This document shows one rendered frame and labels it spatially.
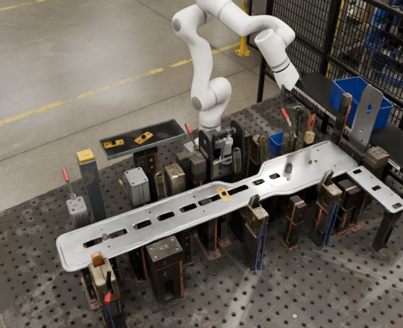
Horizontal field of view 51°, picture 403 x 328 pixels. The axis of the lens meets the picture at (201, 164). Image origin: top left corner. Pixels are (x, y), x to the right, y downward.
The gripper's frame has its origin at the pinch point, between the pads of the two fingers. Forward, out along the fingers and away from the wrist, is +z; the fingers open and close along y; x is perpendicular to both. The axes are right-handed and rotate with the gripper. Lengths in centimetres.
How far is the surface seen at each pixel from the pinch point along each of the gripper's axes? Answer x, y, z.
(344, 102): 2.2, -23.6, 27.6
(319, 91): -24, -45, 36
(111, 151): -50, 61, -29
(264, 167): -16.0, 25.9, 20.3
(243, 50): -224, -211, 95
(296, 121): -8.6, 0.4, 16.1
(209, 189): -25, 50, 7
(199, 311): -19, 95, 32
